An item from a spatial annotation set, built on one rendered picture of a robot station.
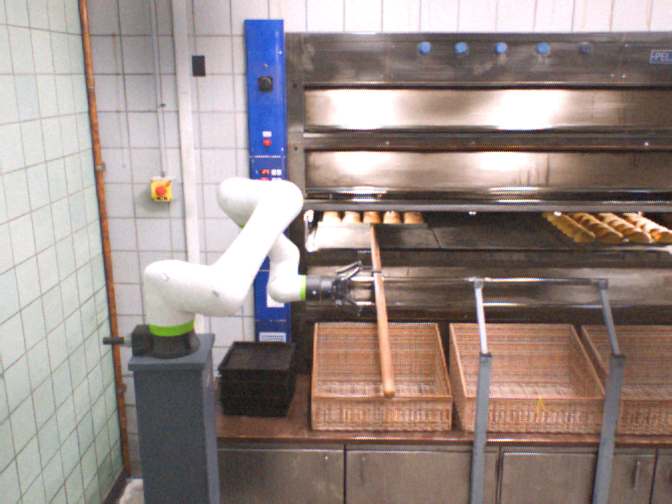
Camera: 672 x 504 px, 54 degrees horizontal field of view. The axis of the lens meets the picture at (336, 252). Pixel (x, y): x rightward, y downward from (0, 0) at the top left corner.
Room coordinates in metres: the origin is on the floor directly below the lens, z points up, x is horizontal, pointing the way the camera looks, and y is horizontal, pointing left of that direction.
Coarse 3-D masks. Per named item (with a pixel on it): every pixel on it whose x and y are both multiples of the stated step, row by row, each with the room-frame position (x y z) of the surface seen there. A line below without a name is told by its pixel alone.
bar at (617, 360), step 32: (480, 288) 2.42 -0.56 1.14; (480, 320) 2.32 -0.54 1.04; (608, 320) 2.32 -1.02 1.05; (480, 352) 2.23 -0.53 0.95; (480, 384) 2.20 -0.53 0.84; (608, 384) 2.22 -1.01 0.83; (480, 416) 2.20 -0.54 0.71; (608, 416) 2.19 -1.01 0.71; (480, 448) 2.20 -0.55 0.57; (608, 448) 2.19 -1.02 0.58; (480, 480) 2.20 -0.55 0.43; (608, 480) 2.19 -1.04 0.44
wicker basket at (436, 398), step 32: (320, 352) 2.74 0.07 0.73; (352, 352) 2.74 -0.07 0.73; (416, 352) 2.75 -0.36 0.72; (320, 384) 2.70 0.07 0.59; (352, 384) 2.70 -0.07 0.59; (416, 384) 2.70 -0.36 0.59; (448, 384) 2.38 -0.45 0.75; (320, 416) 2.41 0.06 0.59; (352, 416) 2.42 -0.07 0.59; (384, 416) 2.42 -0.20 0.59; (416, 416) 2.32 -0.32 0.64; (448, 416) 2.32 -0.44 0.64
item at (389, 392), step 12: (372, 228) 3.12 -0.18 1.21; (372, 240) 2.90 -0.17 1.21; (372, 252) 2.72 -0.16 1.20; (384, 300) 2.12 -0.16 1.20; (384, 312) 1.99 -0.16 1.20; (384, 324) 1.88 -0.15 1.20; (384, 336) 1.79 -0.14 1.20; (384, 348) 1.70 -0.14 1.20; (384, 360) 1.63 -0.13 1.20; (384, 372) 1.56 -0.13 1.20; (384, 384) 1.50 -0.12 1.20; (384, 396) 1.46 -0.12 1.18
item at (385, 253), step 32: (320, 256) 2.82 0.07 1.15; (352, 256) 2.82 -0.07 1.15; (384, 256) 2.81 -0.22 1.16; (416, 256) 2.81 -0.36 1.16; (448, 256) 2.81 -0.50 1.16; (480, 256) 2.80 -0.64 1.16; (512, 256) 2.80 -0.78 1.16; (544, 256) 2.79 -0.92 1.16; (576, 256) 2.79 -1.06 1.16; (608, 256) 2.79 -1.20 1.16; (640, 256) 2.78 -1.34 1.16
